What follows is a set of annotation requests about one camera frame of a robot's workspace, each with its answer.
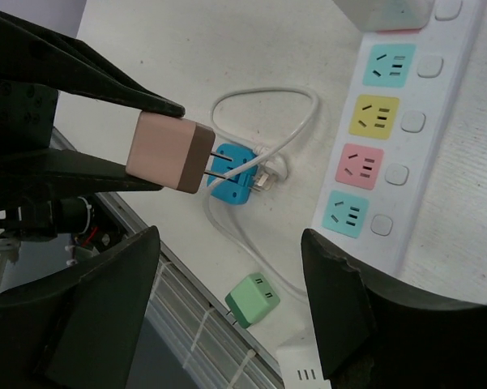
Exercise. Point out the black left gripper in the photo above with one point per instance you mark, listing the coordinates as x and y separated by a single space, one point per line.
32 175

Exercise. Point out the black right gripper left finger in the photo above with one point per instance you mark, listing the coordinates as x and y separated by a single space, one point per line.
79 328

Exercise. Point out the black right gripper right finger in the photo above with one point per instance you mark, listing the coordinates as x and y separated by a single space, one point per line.
375 331

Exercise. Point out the pink small plug adapter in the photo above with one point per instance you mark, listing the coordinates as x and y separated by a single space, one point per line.
171 152

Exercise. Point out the white multicolour power strip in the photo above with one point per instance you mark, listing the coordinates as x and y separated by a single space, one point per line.
398 106

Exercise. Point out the white square charger plug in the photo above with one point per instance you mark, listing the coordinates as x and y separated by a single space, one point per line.
386 15

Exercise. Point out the green small plug adapter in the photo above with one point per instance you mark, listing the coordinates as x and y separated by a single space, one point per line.
252 300

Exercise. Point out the white cube socket adapter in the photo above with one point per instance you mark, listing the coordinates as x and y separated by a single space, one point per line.
299 363

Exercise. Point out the aluminium frame rail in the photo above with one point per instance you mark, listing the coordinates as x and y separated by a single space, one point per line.
154 364

